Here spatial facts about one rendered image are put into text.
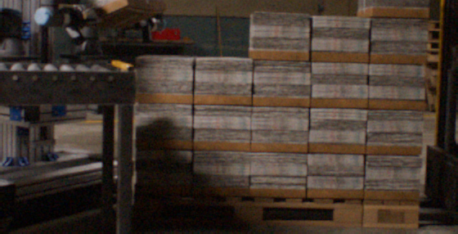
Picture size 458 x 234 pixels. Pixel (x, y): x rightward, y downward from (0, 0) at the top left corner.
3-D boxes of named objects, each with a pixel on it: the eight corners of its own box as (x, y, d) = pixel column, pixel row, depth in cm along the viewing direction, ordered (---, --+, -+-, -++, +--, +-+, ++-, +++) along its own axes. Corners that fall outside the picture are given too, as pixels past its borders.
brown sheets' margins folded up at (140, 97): (144, 177, 339) (146, 87, 336) (349, 182, 342) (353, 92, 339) (132, 194, 301) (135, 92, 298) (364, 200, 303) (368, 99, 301)
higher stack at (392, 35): (347, 206, 343) (356, -22, 336) (399, 207, 343) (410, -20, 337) (361, 227, 304) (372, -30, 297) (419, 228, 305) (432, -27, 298)
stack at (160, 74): (143, 201, 340) (146, 54, 335) (348, 206, 343) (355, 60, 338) (132, 222, 301) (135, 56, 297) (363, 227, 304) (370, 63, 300)
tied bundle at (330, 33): (301, 59, 337) (303, 18, 336) (353, 60, 338) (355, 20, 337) (310, 61, 299) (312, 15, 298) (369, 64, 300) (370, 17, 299)
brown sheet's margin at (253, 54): (248, 56, 336) (249, 48, 336) (299, 58, 337) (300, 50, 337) (250, 58, 298) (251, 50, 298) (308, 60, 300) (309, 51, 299)
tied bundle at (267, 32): (248, 57, 336) (249, 16, 335) (300, 59, 338) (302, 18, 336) (250, 60, 299) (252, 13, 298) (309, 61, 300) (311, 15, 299)
